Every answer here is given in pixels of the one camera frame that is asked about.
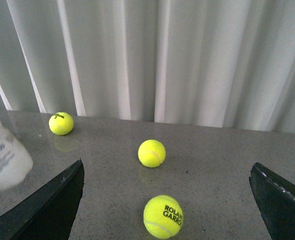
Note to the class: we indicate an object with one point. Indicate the tennis ball Roland Garros print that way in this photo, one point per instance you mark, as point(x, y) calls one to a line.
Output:
point(163, 217)

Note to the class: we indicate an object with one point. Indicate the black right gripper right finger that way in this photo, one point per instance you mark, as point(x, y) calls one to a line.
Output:
point(275, 199)

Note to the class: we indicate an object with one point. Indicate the plain tennis ball right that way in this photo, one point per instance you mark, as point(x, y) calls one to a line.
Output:
point(151, 153)

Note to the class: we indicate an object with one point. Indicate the white pleated curtain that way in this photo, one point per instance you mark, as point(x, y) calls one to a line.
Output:
point(216, 63)

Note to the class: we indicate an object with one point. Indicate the tennis ball Wilson 3 print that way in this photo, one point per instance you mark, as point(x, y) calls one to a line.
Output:
point(61, 123)

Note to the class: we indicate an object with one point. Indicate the white blue tennis ball can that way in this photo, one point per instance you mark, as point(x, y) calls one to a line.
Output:
point(15, 161)

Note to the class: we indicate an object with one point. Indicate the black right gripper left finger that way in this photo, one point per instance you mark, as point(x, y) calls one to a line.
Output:
point(50, 212)

